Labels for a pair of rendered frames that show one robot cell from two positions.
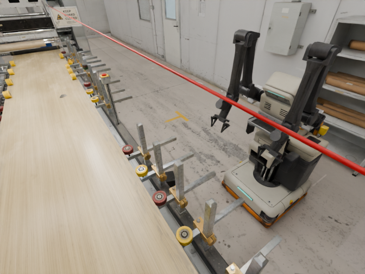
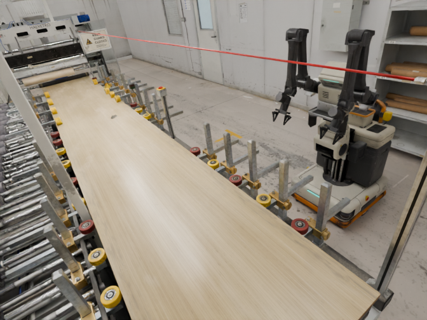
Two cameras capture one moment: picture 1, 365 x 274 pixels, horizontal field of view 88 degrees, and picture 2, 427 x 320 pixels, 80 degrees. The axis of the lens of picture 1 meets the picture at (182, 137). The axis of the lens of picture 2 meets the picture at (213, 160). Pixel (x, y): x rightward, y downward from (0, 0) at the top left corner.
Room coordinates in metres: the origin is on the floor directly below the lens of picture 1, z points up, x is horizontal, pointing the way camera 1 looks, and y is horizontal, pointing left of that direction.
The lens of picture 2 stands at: (-0.64, 0.19, 1.89)
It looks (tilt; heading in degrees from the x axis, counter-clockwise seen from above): 33 degrees down; 3
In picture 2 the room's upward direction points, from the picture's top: 9 degrees counter-clockwise
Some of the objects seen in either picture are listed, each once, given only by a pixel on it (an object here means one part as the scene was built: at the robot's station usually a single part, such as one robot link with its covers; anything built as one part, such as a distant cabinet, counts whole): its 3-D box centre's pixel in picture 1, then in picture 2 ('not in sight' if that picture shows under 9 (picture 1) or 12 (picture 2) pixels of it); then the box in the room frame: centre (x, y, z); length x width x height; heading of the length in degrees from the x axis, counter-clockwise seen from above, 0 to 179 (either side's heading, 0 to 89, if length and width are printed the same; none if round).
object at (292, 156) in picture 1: (272, 158); (339, 150); (1.13, -0.76, 0.68); 0.28 x 0.27 x 0.25; 33
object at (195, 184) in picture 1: (188, 188); (258, 174); (0.74, -0.03, 0.83); 0.43 x 0.03 x 0.04; 123
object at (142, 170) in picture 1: (142, 174); (213, 168); (0.84, 0.27, 0.85); 0.08 x 0.08 x 0.11
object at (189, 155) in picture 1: (168, 166); (236, 162); (0.95, 0.11, 0.81); 0.43 x 0.03 x 0.04; 123
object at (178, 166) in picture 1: (180, 191); (253, 173); (0.66, 0.02, 0.91); 0.04 x 0.04 x 0.48; 33
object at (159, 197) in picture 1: (160, 201); (236, 184); (0.63, 0.14, 0.85); 0.08 x 0.08 x 0.11
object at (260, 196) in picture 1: (264, 183); (337, 186); (1.27, -0.86, 0.16); 0.67 x 0.64 x 0.25; 123
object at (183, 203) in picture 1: (178, 197); (251, 181); (0.67, 0.04, 0.83); 0.14 x 0.06 x 0.05; 33
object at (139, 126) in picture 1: (144, 149); (210, 150); (1.08, 0.29, 0.86); 0.04 x 0.04 x 0.48; 33
